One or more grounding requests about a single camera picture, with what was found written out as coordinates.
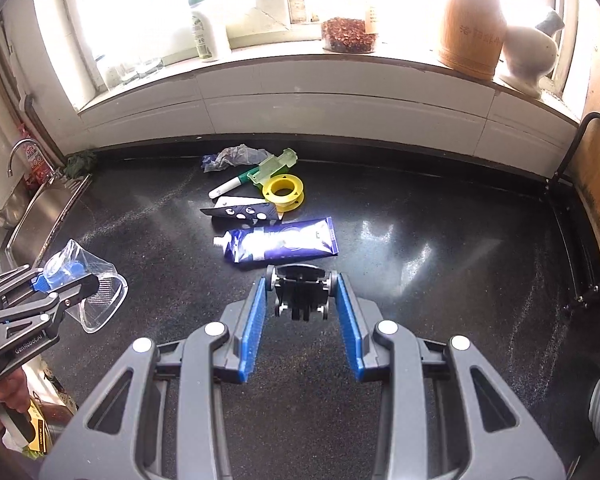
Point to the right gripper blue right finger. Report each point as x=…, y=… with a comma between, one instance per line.
x=369, y=360

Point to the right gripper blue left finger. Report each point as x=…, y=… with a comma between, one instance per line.
x=235, y=360

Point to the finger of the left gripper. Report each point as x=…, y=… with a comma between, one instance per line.
x=70, y=291

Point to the clear plastic bag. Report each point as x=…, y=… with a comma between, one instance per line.
x=73, y=260

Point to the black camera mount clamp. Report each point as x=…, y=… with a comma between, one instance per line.
x=301, y=289

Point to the blister pack card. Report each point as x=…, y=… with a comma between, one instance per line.
x=244, y=209

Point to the yellow tape spool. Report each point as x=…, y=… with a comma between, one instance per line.
x=285, y=192

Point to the person's left hand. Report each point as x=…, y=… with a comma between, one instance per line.
x=14, y=393

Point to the blue white tube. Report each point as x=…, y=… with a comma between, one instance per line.
x=294, y=240

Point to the stainless steel sink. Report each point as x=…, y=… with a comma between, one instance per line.
x=31, y=221

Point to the chrome faucet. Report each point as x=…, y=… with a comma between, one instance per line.
x=18, y=147

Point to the dark green cloth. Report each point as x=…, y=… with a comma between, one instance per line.
x=80, y=164

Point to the red label bottle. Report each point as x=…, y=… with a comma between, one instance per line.
x=40, y=169

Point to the green white marker tool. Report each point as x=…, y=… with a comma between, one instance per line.
x=271, y=167

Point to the crumpled blue grey wrapper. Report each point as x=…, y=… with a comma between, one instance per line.
x=239, y=155

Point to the glass jars on sill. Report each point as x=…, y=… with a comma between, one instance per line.
x=117, y=74

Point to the white detergent bottle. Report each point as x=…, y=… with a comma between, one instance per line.
x=209, y=30

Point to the jar of red dried goods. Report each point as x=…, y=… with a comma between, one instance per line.
x=347, y=35

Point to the brown ceramic jar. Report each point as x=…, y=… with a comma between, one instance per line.
x=471, y=37

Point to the white ceramic vase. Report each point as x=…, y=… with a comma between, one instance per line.
x=530, y=53

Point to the black metal frame rack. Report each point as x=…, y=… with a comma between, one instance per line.
x=576, y=226

